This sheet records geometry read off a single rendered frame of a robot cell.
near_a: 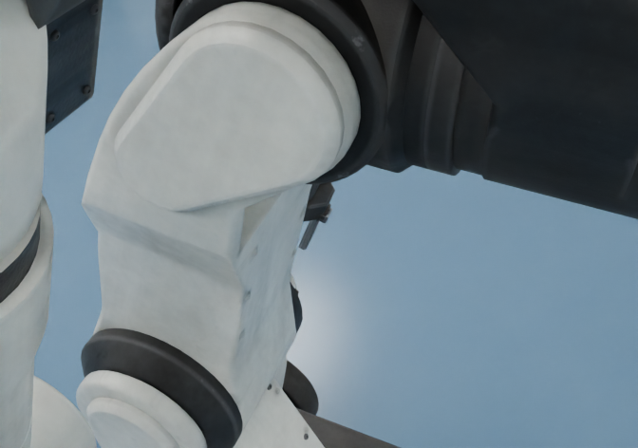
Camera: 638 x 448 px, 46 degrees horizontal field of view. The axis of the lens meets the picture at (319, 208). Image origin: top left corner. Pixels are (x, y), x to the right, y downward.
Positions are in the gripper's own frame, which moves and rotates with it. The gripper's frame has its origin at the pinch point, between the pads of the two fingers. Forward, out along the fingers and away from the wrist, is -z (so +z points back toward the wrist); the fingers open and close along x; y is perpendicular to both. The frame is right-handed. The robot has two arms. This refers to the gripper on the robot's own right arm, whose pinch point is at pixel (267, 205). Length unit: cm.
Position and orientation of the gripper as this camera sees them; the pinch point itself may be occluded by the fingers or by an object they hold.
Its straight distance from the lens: 81.5
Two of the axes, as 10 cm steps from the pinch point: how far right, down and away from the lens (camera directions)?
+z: 2.9, -6.3, -7.2
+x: -9.0, -4.4, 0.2
